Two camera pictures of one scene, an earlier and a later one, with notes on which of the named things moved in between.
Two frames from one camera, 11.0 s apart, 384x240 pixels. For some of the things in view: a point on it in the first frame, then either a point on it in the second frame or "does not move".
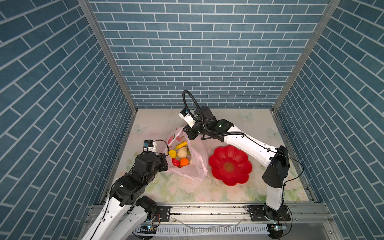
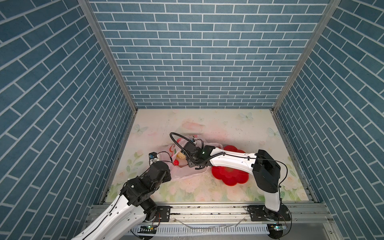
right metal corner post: (330, 8) does not move
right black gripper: (189, 130) → (190, 163)
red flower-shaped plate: (230, 165) does not move
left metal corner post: (86, 6) does not move
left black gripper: (162, 158) → (168, 175)
